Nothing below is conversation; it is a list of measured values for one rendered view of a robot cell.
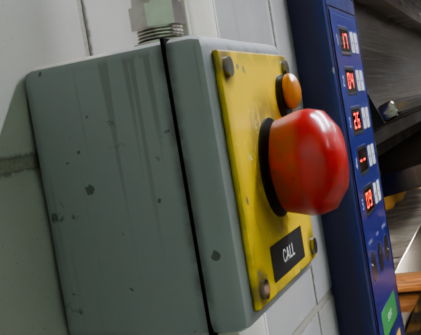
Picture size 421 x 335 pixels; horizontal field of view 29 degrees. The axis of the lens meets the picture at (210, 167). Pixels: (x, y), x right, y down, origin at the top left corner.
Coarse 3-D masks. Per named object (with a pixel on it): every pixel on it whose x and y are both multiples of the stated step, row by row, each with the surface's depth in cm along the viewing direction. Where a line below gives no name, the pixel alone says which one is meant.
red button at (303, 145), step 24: (288, 120) 29; (312, 120) 29; (288, 144) 29; (312, 144) 29; (336, 144) 29; (288, 168) 29; (312, 168) 28; (336, 168) 29; (288, 192) 29; (312, 192) 29; (336, 192) 29
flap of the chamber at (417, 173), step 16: (400, 144) 151; (416, 144) 131; (384, 160) 116; (400, 160) 104; (416, 160) 94; (384, 176) 90; (400, 176) 89; (416, 176) 88; (384, 192) 90; (400, 192) 89
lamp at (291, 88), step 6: (282, 78) 33; (288, 78) 33; (294, 78) 33; (282, 84) 33; (288, 84) 33; (294, 84) 33; (282, 90) 33; (288, 90) 33; (294, 90) 33; (300, 90) 33; (288, 96) 33; (294, 96) 33; (300, 96) 33; (288, 102) 33; (294, 102) 33; (294, 108) 33
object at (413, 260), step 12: (420, 228) 178; (420, 240) 164; (408, 252) 154; (420, 252) 152; (408, 264) 143; (420, 264) 142; (408, 300) 118; (420, 300) 121; (408, 312) 112; (420, 312) 119; (408, 324) 107; (420, 324) 117
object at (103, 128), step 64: (64, 64) 28; (128, 64) 27; (192, 64) 26; (256, 64) 31; (64, 128) 28; (128, 128) 27; (192, 128) 26; (256, 128) 29; (64, 192) 28; (128, 192) 28; (192, 192) 27; (256, 192) 28; (64, 256) 29; (128, 256) 28; (192, 256) 27; (256, 256) 27; (128, 320) 28; (192, 320) 27
